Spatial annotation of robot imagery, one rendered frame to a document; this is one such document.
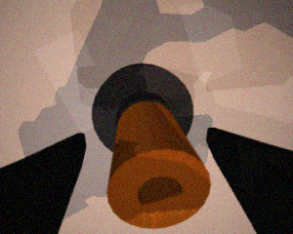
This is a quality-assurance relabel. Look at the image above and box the dark round pedestal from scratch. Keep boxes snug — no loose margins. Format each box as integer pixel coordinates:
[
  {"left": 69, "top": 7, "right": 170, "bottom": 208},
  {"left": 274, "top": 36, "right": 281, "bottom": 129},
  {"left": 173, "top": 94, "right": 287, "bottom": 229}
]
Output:
[{"left": 92, "top": 62, "right": 193, "bottom": 153}]

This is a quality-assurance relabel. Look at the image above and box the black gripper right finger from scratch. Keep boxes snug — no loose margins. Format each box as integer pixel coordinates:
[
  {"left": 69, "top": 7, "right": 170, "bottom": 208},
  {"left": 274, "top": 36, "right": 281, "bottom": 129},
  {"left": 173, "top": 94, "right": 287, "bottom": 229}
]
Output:
[{"left": 206, "top": 128, "right": 293, "bottom": 234}]

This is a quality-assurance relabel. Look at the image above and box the orange knob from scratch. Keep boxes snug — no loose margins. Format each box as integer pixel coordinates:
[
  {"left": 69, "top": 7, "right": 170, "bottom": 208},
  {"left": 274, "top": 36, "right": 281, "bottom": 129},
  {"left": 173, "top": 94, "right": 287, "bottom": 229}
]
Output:
[{"left": 106, "top": 101, "right": 211, "bottom": 229}]

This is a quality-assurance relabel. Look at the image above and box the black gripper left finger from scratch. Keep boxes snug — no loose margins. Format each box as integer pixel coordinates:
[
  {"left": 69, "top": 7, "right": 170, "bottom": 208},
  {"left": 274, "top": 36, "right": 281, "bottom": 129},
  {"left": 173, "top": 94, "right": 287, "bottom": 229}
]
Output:
[{"left": 0, "top": 133, "right": 87, "bottom": 234}]

